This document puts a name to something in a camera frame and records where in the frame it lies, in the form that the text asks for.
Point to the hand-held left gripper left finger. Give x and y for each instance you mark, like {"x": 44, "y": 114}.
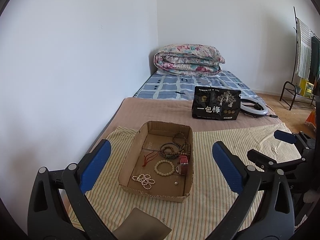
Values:
{"x": 96, "y": 165}

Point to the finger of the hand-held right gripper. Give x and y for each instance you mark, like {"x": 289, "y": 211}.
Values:
{"x": 262, "y": 158}
{"x": 285, "y": 136}

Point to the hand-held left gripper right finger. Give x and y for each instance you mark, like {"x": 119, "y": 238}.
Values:
{"x": 227, "y": 167}

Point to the cardboard box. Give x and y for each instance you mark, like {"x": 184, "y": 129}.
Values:
{"x": 150, "y": 195}

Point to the orange cloth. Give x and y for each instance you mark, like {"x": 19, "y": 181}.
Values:
{"x": 313, "y": 118}

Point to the striped cream cloth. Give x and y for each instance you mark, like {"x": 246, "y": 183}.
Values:
{"x": 200, "y": 192}

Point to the black metal shoe rack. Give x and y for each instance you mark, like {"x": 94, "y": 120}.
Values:
{"x": 284, "y": 90}

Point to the yellow box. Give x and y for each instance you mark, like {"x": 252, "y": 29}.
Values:
{"x": 306, "y": 87}

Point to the black snack bag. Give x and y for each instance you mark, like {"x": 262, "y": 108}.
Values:
{"x": 212, "y": 105}

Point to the dark grey cloth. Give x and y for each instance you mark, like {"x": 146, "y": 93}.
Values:
{"x": 142, "y": 225}

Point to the brown bed sheet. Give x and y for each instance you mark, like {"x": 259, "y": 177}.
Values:
{"x": 155, "y": 110}

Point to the striped hanging towel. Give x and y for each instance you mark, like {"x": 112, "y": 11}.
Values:
{"x": 303, "y": 52}

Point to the dark green hanging garment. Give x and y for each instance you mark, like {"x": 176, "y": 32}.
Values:
{"x": 315, "y": 55}

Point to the blue checked bed sheet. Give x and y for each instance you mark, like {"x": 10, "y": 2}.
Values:
{"x": 175, "y": 85}

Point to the black clothes rack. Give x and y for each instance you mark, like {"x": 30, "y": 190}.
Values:
{"x": 295, "y": 30}

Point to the folded floral quilt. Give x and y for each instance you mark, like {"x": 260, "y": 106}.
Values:
{"x": 187, "y": 60}

